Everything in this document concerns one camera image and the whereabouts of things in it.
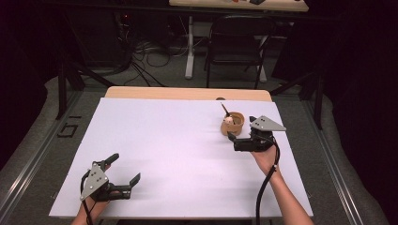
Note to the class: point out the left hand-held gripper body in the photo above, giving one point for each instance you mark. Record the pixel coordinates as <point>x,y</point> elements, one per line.
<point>95,181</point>

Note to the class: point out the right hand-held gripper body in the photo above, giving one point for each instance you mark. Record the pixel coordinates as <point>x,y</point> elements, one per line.
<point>261,140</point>

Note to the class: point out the yellow pen holder with figurine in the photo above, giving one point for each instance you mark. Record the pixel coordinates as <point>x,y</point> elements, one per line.
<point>233,126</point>

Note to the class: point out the black pen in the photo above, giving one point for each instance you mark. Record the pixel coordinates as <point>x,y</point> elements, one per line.
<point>225,109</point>

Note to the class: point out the person's right hand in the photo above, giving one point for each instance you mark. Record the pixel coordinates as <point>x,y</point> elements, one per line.
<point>267,161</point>

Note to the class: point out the person's left hand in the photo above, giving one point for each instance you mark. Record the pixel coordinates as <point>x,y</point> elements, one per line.
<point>95,206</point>

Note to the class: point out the white table cover sheet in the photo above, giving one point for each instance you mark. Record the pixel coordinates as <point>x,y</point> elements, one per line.
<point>175,150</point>

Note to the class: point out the black metal stand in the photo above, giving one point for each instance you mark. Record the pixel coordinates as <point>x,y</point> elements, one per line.
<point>72,81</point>
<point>309,93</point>

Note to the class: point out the black folding chair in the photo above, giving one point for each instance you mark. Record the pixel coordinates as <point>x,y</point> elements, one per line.
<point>234,47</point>

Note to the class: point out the wooden desk with white legs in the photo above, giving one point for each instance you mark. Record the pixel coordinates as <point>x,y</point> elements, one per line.
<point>237,6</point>

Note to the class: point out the small dark desk item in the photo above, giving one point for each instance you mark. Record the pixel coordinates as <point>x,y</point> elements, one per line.
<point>257,2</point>

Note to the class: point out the small orange item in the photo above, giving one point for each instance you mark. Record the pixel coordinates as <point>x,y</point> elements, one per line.
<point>239,1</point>

